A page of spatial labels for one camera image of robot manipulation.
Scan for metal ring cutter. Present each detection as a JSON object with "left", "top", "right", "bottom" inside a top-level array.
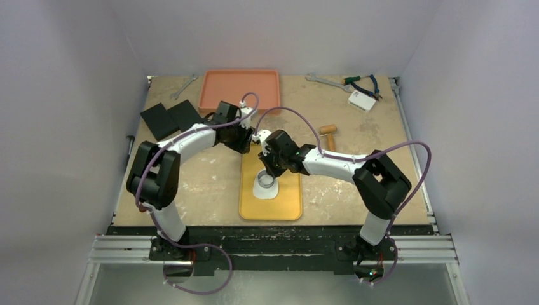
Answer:
[{"left": 257, "top": 170, "right": 275, "bottom": 189}]

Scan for white dough ball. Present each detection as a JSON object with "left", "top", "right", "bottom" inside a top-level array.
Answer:
[{"left": 252, "top": 176, "right": 279, "bottom": 200}]

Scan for yellow tray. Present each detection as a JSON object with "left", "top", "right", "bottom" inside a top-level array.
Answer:
[{"left": 239, "top": 144, "right": 303, "bottom": 220}]

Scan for wooden dough roller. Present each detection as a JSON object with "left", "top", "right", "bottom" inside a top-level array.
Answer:
[{"left": 319, "top": 124, "right": 337, "bottom": 152}]

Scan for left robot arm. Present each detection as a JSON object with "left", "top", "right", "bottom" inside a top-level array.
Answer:
[{"left": 126, "top": 100, "right": 257, "bottom": 260}]

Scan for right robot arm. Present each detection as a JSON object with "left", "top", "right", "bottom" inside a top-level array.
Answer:
[{"left": 252, "top": 130, "right": 411, "bottom": 259}]

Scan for pink tray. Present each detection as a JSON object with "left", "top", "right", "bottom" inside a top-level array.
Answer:
[{"left": 198, "top": 69, "right": 281, "bottom": 114}]

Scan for black block right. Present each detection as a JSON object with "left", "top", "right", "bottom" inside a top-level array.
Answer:
[{"left": 167, "top": 100, "right": 204, "bottom": 132}]

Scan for black block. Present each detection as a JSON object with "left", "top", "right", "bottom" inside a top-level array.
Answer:
[
  {"left": 140, "top": 103, "right": 179, "bottom": 141},
  {"left": 167, "top": 100, "right": 204, "bottom": 132}
]

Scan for left silver wrench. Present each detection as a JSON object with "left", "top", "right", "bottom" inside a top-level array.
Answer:
[{"left": 170, "top": 74, "right": 198, "bottom": 100}]

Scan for silver wrench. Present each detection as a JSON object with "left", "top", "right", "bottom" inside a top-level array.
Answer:
[
  {"left": 305, "top": 74, "right": 355, "bottom": 93},
  {"left": 170, "top": 74, "right": 198, "bottom": 100}
]

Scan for black block left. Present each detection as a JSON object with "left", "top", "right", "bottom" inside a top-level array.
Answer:
[{"left": 140, "top": 103, "right": 179, "bottom": 141}]

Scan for right silver wrench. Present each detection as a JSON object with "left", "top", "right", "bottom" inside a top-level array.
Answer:
[{"left": 305, "top": 74, "right": 355, "bottom": 93}]

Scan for white small box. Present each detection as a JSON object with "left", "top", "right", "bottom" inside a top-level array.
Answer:
[{"left": 348, "top": 90, "right": 376, "bottom": 112}]

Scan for green blue pliers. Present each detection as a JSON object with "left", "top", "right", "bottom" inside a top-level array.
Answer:
[{"left": 341, "top": 74, "right": 383, "bottom": 101}]

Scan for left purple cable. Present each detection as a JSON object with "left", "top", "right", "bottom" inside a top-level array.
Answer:
[{"left": 134, "top": 92, "right": 260, "bottom": 295}]

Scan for purple cable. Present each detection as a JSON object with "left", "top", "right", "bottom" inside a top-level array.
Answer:
[
  {"left": 254, "top": 107, "right": 432, "bottom": 287},
  {"left": 134, "top": 92, "right": 260, "bottom": 295}
]

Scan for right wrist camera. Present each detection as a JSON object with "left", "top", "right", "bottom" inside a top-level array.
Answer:
[{"left": 251, "top": 129, "right": 272, "bottom": 156}]

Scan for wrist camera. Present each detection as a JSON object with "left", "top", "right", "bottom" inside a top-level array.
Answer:
[
  {"left": 239, "top": 101, "right": 258, "bottom": 129},
  {"left": 251, "top": 129, "right": 272, "bottom": 156}
]

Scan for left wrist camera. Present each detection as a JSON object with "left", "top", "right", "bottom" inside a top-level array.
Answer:
[{"left": 239, "top": 101, "right": 258, "bottom": 129}]

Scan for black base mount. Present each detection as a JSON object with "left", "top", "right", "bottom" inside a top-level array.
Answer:
[{"left": 149, "top": 226, "right": 397, "bottom": 277}]

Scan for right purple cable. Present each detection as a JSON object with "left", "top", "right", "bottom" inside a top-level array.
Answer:
[{"left": 254, "top": 107, "right": 432, "bottom": 287}]

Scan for aluminium frame rail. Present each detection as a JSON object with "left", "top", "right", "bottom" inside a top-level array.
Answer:
[{"left": 76, "top": 234, "right": 470, "bottom": 304}]

